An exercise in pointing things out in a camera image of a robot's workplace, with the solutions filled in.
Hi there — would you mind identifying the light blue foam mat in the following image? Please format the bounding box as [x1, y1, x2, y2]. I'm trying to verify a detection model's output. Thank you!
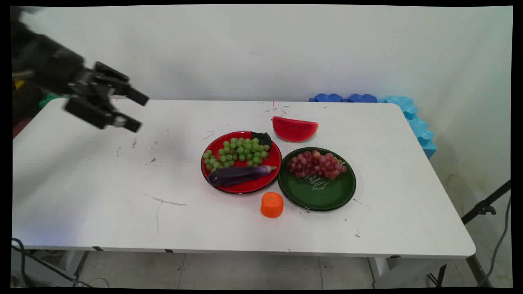
[378, 95, 438, 159]

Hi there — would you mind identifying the orange toy fruit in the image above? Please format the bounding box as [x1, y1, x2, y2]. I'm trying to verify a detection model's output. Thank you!
[260, 192, 284, 218]

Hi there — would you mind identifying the grey hanging cable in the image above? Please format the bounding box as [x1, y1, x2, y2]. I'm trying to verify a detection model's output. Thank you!
[477, 196, 512, 287]

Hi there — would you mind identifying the watermelon slice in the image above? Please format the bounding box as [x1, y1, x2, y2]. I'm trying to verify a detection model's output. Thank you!
[272, 116, 319, 143]

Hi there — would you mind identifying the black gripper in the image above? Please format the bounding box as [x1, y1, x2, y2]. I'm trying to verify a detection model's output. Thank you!
[11, 8, 150, 134]

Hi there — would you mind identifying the dark green leaf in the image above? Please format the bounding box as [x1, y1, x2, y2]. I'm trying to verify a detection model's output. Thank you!
[250, 131, 273, 151]

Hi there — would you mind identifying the purple eggplant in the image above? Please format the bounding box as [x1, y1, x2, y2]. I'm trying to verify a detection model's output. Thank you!
[208, 165, 277, 187]

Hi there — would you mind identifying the red grape bunch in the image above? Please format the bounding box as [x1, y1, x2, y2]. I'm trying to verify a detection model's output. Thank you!
[287, 150, 348, 180]

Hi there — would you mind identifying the dark green plate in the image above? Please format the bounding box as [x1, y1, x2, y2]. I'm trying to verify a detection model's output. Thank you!
[277, 147, 357, 212]

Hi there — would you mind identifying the black table leg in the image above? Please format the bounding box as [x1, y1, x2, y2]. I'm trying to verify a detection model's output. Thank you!
[73, 251, 91, 280]
[427, 263, 448, 288]

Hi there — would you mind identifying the black tripod stand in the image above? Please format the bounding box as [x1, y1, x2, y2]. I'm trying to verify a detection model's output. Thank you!
[461, 180, 511, 286]

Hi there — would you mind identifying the red plate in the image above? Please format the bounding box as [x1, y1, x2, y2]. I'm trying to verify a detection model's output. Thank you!
[201, 131, 282, 194]

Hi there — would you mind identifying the dark woven basket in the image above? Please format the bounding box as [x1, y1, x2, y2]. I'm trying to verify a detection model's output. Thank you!
[12, 78, 43, 120]

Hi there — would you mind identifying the green foam mat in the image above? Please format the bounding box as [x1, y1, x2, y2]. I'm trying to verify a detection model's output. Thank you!
[39, 93, 71, 109]

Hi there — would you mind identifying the black floor cable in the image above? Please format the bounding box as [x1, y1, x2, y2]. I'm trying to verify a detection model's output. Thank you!
[11, 238, 88, 287]

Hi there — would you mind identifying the green grape bunch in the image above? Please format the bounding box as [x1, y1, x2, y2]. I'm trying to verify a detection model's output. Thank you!
[202, 137, 270, 172]

